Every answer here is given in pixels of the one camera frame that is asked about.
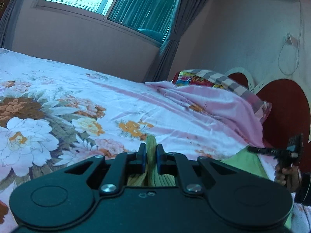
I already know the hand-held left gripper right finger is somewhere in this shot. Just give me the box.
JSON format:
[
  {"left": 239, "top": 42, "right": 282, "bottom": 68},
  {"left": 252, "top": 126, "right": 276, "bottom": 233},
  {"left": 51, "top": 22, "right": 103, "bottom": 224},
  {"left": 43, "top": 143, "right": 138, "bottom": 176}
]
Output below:
[{"left": 155, "top": 144, "right": 237, "bottom": 195}]

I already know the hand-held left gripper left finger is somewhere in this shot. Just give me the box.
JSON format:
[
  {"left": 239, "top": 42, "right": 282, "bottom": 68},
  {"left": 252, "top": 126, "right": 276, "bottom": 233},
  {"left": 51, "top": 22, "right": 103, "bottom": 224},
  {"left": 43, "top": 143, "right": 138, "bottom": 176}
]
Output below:
[{"left": 64, "top": 143, "right": 147, "bottom": 195}]

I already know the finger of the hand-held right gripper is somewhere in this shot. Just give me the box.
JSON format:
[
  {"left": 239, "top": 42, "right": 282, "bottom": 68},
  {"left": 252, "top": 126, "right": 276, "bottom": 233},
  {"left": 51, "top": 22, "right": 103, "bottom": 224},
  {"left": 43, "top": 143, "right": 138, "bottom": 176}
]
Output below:
[
  {"left": 247, "top": 146, "right": 280, "bottom": 157},
  {"left": 287, "top": 133, "right": 304, "bottom": 161}
]

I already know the green knit sweater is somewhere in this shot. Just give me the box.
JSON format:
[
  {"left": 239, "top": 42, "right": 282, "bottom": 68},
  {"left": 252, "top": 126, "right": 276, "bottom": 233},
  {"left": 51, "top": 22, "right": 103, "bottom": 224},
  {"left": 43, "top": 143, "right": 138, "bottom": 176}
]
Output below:
[{"left": 128, "top": 135, "right": 293, "bottom": 230}]

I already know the person's right hand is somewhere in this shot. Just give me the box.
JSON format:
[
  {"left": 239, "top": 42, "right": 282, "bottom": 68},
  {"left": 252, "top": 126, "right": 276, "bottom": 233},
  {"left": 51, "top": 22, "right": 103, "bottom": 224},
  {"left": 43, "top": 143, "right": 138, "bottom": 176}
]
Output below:
[{"left": 274, "top": 164, "right": 302, "bottom": 193}]

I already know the red heart-shaped headboard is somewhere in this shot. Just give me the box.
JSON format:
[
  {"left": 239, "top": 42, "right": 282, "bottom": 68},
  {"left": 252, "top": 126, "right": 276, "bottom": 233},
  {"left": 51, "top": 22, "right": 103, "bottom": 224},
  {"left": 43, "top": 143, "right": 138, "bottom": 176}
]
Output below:
[{"left": 224, "top": 67, "right": 311, "bottom": 175}]

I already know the pink blanket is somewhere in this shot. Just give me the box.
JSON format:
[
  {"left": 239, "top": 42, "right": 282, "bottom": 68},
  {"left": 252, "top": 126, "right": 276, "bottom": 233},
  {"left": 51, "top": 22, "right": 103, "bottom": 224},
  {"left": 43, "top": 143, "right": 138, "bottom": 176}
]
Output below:
[{"left": 145, "top": 80, "right": 265, "bottom": 151}]

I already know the striped floral pillow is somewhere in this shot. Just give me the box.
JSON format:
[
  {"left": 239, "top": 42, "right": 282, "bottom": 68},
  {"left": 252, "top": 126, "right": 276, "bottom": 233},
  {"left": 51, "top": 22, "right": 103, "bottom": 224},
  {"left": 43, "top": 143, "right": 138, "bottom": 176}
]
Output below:
[{"left": 172, "top": 69, "right": 272, "bottom": 124}]

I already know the bed with floral sheet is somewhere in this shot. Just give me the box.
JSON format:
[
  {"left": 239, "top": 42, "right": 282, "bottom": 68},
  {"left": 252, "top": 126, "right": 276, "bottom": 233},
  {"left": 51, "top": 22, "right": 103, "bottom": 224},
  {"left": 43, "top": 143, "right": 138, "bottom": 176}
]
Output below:
[{"left": 0, "top": 47, "right": 311, "bottom": 233}]

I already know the grey curtain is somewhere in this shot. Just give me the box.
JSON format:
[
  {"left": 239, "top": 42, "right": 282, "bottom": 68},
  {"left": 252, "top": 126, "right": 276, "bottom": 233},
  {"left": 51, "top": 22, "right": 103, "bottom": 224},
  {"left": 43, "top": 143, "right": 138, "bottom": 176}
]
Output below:
[
  {"left": 144, "top": 0, "right": 219, "bottom": 83},
  {"left": 0, "top": 0, "right": 32, "bottom": 48}
]

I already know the teal curtain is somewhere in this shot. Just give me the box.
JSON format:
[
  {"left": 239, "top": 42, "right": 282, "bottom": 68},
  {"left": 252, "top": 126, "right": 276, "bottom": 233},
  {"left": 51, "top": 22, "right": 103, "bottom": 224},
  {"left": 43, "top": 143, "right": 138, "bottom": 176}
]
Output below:
[{"left": 109, "top": 0, "right": 181, "bottom": 42}]

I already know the white wall cable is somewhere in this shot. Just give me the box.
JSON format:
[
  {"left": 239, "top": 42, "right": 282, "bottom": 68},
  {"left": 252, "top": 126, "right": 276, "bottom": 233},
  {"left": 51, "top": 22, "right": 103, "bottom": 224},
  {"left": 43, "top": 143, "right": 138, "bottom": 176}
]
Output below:
[{"left": 278, "top": 1, "right": 305, "bottom": 76}]

